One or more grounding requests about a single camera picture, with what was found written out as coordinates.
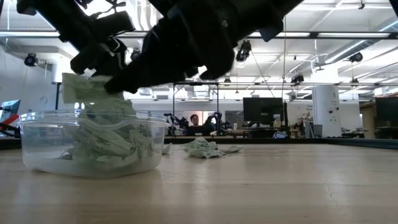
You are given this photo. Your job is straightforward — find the black overhead light beam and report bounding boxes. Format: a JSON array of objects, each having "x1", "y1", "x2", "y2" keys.
[{"x1": 0, "y1": 30, "x2": 398, "y2": 40}]

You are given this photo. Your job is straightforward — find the black computer monitor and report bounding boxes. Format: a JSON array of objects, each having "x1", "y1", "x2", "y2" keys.
[
  {"x1": 243, "y1": 97, "x2": 285, "y2": 123},
  {"x1": 375, "y1": 96, "x2": 398, "y2": 128}
]

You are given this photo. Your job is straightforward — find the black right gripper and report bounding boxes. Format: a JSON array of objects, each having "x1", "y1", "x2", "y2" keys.
[{"x1": 104, "y1": 14, "x2": 237, "y2": 94}]

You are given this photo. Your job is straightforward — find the monitor with blue screen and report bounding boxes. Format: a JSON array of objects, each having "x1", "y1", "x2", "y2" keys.
[{"x1": 0, "y1": 99, "x2": 21, "y2": 124}]

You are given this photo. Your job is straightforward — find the grey waste bin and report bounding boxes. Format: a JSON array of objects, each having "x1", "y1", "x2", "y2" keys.
[{"x1": 312, "y1": 124, "x2": 324, "y2": 139}]

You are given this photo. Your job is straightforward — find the white round column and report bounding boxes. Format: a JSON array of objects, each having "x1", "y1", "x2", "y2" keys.
[{"x1": 312, "y1": 84, "x2": 340, "y2": 138}]

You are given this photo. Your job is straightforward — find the light wooden cabinet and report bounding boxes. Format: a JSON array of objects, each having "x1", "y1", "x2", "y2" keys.
[{"x1": 361, "y1": 102, "x2": 377, "y2": 139}]

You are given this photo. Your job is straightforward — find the clear plastic container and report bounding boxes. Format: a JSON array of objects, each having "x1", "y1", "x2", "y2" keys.
[{"x1": 17, "y1": 109, "x2": 171, "y2": 180}]

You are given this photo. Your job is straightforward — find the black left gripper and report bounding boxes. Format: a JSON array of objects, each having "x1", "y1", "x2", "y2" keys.
[{"x1": 70, "y1": 12, "x2": 136, "y2": 76}]

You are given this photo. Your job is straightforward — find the bills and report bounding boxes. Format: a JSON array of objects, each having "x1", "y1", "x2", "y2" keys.
[
  {"x1": 182, "y1": 137, "x2": 219, "y2": 152},
  {"x1": 187, "y1": 148, "x2": 227, "y2": 159},
  {"x1": 76, "y1": 123, "x2": 137, "y2": 158}
]

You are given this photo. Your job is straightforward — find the black background rig frame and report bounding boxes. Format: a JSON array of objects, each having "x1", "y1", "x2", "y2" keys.
[{"x1": 172, "y1": 82, "x2": 220, "y2": 138}]

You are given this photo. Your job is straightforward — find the person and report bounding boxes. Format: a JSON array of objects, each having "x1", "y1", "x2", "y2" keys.
[{"x1": 185, "y1": 113, "x2": 215, "y2": 137}]

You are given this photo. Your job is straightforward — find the black ceiling spotlight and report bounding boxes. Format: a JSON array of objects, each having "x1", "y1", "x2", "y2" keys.
[
  {"x1": 235, "y1": 39, "x2": 252, "y2": 62},
  {"x1": 129, "y1": 48, "x2": 143, "y2": 62},
  {"x1": 24, "y1": 54, "x2": 39, "y2": 68},
  {"x1": 290, "y1": 73, "x2": 305, "y2": 85},
  {"x1": 348, "y1": 51, "x2": 364, "y2": 63}
]

